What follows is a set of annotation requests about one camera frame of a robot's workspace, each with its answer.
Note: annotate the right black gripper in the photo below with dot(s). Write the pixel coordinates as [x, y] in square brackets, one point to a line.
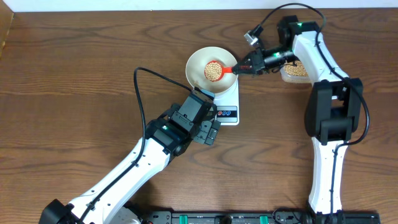
[257, 63]

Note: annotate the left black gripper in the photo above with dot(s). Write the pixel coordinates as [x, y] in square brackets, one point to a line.
[208, 132]

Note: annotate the red plastic measuring scoop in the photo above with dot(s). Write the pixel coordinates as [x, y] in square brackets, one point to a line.
[214, 71]

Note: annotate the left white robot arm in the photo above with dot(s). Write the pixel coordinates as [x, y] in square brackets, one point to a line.
[164, 138]

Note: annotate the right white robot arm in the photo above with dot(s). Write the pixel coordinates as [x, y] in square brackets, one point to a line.
[333, 109]

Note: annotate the white digital kitchen scale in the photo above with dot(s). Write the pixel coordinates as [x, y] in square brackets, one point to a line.
[228, 106]

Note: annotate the white round bowl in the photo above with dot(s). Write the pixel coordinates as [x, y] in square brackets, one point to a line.
[195, 70]

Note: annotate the clear plastic container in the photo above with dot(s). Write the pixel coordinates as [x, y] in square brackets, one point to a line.
[293, 79]

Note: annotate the pile of soybeans in container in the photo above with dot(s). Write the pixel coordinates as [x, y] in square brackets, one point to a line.
[295, 68]

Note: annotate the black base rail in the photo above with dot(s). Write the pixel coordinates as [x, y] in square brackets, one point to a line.
[277, 217]

